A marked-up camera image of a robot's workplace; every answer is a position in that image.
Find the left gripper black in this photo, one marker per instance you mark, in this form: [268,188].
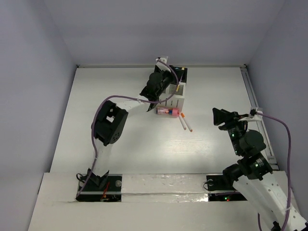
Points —
[173,72]

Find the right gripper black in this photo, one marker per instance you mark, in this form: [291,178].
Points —
[220,115]

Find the pink capped tube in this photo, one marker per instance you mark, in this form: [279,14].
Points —
[165,111]

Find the orange white pen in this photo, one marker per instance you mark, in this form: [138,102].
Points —
[186,122]

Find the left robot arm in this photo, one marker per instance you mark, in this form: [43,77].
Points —
[111,116]

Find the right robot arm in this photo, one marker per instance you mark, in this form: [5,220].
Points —
[252,176]

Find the white organizer container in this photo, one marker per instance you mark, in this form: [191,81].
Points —
[177,101]

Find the black organizer container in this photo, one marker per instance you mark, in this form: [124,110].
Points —
[181,75]

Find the foil covered front board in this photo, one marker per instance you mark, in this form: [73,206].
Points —
[163,188]

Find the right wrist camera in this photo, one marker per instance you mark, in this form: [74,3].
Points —
[255,114]

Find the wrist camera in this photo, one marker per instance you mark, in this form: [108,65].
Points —
[255,114]
[161,63]

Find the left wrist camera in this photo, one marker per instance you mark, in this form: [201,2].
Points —
[161,63]

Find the right aluminium rail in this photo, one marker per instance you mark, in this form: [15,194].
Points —
[268,152]

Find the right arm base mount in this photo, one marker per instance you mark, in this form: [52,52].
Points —
[219,190]

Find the back wall rail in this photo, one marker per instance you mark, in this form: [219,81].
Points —
[151,65]

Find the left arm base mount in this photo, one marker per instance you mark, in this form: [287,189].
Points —
[97,189]

